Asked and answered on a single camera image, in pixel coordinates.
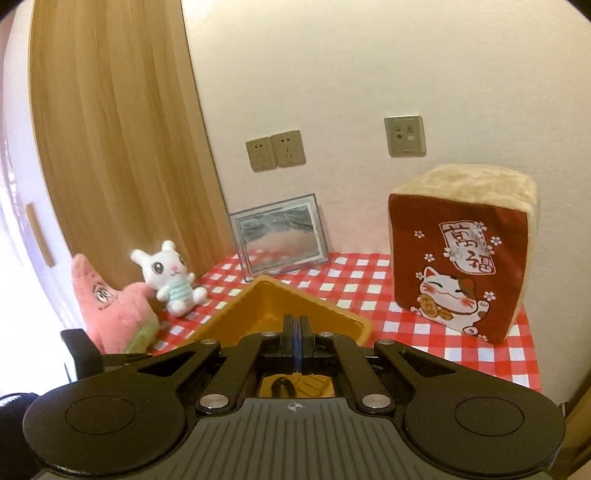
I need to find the glass sand art frame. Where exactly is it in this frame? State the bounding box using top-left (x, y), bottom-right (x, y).
top-left (229, 193), bottom-right (330, 277)

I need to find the red lucky cat cushion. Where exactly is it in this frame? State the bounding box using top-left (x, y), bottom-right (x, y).
top-left (388, 165), bottom-right (540, 345)

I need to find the yellow plastic tray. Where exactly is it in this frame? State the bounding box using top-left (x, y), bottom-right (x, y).
top-left (196, 274), bottom-right (374, 398)

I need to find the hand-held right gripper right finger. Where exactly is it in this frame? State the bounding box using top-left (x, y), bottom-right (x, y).
top-left (298, 315), bottom-right (482, 415)

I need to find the wooden door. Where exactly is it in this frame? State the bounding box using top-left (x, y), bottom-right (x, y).
top-left (561, 360), bottom-right (591, 480)

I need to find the white bunny plush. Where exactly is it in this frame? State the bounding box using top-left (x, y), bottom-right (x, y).
top-left (130, 240), bottom-right (208, 317)

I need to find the beige wall data socket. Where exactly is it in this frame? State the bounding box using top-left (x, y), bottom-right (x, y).
top-left (384, 115), bottom-right (426, 159)

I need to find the white wardrobe door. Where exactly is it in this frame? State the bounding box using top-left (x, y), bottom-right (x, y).
top-left (0, 28), bottom-right (88, 393)

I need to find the wooden wardrobe panel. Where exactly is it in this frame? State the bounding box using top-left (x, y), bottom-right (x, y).
top-left (28, 0), bottom-right (232, 297)

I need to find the beige wall power socket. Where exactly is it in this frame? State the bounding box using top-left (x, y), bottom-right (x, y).
top-left (245, 136), bottom-right (278, 173)
top-left (271, 130), bottom-right (307, 168)

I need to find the red checked tablecloth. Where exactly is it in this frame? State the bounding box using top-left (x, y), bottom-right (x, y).
top-left (148, 250), bottom-right (542, 394)

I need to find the pink starfish plush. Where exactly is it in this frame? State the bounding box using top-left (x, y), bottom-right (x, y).
top-left (71, 253), bottom-right (160, 356)

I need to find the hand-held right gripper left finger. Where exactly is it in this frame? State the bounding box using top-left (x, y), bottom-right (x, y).
top-left (113, 315), bottom-right (299, 415)

